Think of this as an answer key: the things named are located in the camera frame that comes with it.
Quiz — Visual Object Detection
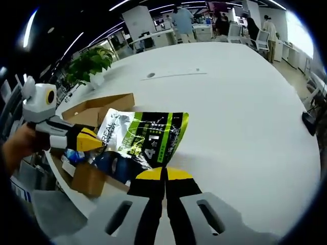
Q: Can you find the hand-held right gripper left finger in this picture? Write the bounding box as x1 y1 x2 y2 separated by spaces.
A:
51 167 167 245

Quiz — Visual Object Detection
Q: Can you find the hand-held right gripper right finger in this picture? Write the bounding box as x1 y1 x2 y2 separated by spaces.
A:
165 167 276 245

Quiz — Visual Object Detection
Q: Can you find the brown cardboard shoe box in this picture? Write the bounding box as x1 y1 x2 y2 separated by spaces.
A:
50 93 135 199

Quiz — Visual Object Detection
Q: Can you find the green black soft pouch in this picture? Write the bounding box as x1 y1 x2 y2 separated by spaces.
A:
98 108 190 170

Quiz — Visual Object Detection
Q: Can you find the dark blue soft item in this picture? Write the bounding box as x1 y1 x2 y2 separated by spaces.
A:
94 152 154 187

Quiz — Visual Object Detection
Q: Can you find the person's left hand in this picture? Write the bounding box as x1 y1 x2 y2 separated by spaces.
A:
14 124 52 156

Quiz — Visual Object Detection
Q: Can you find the green potted plant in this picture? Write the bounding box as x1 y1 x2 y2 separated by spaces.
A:
66 45 115 90

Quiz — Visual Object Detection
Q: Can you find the white office desk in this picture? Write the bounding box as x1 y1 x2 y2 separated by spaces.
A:
129 28 177 52

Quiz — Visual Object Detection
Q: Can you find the small black object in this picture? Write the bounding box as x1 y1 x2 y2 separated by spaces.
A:
302 111 318 136

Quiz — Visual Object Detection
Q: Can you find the white office chair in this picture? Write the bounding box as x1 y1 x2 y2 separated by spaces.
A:
255 30 271 52
227 24 243 43

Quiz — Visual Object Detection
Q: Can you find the blue white wall poster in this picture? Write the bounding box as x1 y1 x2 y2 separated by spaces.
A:
10 177 33 205

